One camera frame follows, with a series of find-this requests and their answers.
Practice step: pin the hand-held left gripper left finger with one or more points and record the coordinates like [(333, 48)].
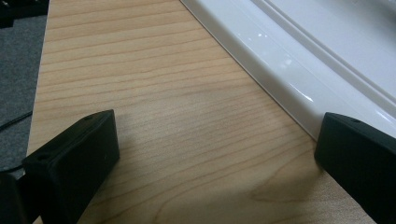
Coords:
[(71, 168)]

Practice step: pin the black stand with square base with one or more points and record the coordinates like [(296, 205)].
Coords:
[(21, 9)]

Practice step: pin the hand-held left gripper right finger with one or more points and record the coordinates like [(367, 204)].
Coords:
[(358, 161)]

